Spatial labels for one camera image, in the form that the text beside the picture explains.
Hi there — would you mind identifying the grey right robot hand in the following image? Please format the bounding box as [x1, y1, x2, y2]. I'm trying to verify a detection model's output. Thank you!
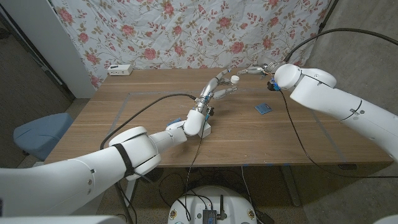
[238, 55, 285, 77]

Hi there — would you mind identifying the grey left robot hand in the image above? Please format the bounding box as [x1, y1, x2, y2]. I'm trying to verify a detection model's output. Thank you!
[194, 68, 239, 118]

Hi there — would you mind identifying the clear white-capped medicine bottle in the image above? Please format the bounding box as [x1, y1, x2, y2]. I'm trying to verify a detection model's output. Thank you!
[222, 75, 241, 94]

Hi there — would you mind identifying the white cube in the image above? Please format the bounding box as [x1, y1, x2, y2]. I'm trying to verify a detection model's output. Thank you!
[198, 121, 212, 138]

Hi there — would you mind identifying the floral backdrop cloth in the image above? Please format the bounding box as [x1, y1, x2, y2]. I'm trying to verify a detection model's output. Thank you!
[49, 0, 332, 91]

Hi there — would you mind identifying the black backdrop pole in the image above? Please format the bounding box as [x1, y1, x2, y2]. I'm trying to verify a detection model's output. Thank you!
[316, 0, 340, 32]

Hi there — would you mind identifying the white power strip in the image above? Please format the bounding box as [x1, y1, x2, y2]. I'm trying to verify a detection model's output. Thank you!
[107, 63, 134, 77]

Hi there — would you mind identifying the round black floor base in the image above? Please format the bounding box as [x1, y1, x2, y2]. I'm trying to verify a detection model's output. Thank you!
[141, 167, 165, 184]

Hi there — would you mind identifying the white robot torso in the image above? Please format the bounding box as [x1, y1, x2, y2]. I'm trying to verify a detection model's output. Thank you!
[167, 185, 258, 224]

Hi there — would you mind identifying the grey table leg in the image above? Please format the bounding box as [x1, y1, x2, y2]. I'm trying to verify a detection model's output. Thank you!
[281, 166, 302, 208]

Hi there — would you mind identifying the black module with antenna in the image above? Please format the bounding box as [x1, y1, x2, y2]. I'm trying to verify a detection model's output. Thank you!
[202, 195, 228, 224]

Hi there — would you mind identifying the white table leg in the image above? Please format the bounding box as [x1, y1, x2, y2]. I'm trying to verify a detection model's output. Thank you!
[124, 179, 139, 208]

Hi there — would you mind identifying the black power adapter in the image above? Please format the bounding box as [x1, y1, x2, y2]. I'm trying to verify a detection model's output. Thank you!
[254, 210, 275, 224]

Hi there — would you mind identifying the white partition panel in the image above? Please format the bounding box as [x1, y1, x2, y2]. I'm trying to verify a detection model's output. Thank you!
[0, 0, 96, 100]

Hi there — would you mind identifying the blue padded stool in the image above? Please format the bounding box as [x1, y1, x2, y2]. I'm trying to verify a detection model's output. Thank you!
[12, 112, 74, 162]

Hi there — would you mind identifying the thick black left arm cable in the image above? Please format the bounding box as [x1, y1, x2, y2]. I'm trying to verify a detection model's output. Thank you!
[99, 93, 197, 150]

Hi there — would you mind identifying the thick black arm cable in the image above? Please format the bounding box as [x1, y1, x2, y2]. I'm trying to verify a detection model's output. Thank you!
[283, 27, 398, 63]
[99, 93, 197, 150]

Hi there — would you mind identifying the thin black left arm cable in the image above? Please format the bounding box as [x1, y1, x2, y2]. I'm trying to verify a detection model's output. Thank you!
[175, 119, 208, 222]

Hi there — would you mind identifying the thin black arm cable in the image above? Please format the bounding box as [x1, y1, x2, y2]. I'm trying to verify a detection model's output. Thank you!
[278, 90, 398, 179]
[175, 119, 208, 222]

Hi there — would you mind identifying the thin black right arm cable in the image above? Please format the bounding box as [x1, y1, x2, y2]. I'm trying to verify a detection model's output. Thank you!
[278, 90, 398, 179]

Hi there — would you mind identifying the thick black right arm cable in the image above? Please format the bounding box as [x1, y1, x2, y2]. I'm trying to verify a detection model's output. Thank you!
[283, 27, 398, 63]

